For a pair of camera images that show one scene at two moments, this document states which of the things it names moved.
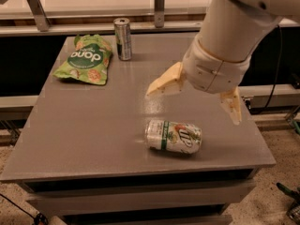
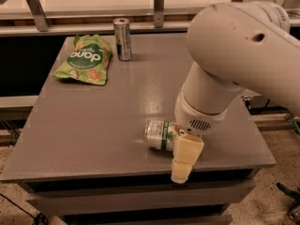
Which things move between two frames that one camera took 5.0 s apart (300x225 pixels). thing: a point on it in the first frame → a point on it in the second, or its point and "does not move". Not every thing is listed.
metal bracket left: (37, 8) does not move
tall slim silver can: (123, 34) does not move
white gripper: (213, 69) → (196, 120)
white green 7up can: (173, 136) does not move
